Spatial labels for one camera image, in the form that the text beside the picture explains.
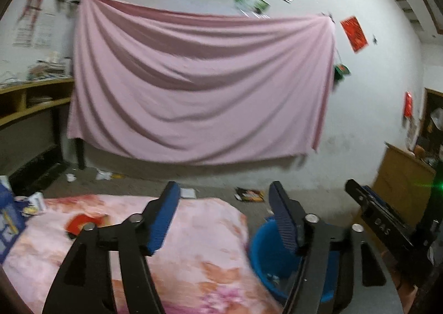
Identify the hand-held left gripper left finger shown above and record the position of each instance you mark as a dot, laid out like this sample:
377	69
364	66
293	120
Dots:
162	220

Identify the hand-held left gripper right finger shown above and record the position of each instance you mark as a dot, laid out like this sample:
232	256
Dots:
283	222

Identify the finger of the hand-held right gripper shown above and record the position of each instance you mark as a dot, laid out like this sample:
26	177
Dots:
372	198

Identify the blue plastic bucket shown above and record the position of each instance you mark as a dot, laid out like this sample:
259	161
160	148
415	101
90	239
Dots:
263	255

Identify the red snack wrapper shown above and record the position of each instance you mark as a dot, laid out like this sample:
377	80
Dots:
83	222

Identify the wooden cabinet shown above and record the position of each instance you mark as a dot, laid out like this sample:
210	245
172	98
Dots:
403	182

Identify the white paper packet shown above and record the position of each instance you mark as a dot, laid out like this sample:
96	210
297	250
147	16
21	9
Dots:
187	193

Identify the black orange snack wrapper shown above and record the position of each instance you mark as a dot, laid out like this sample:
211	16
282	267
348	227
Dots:
249	194

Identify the pink floral blanket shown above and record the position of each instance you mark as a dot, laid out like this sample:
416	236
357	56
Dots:
207	251

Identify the white yellow wrapper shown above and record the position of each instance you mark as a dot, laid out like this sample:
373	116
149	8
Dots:
105	174

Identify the red hanging packet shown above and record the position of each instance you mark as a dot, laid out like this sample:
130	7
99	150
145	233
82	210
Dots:
408	104

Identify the white crumpled paper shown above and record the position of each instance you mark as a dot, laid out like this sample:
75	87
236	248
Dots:
71	177

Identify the small yellow white packet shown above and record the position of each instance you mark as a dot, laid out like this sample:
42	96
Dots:
36	201

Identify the green red hanging hat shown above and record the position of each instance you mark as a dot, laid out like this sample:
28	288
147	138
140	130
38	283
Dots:
341	72

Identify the pink hanging bedsheet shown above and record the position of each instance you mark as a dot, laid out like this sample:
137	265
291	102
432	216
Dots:
193	85

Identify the blue cardboard box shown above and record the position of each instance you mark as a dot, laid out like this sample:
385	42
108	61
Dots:
8	227

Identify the pile of papers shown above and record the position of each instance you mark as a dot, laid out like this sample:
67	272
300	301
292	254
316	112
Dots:
39	100

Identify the wooden shelf desk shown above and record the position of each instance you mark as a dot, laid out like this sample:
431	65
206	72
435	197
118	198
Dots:
34	87

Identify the stack of books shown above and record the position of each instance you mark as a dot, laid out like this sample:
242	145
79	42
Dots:
50	68

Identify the red paper wall poster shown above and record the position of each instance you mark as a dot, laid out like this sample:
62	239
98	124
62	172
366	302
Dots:
353	34

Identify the white wall paper sheet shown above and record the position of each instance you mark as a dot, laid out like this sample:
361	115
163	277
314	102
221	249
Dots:
45	31
24	32

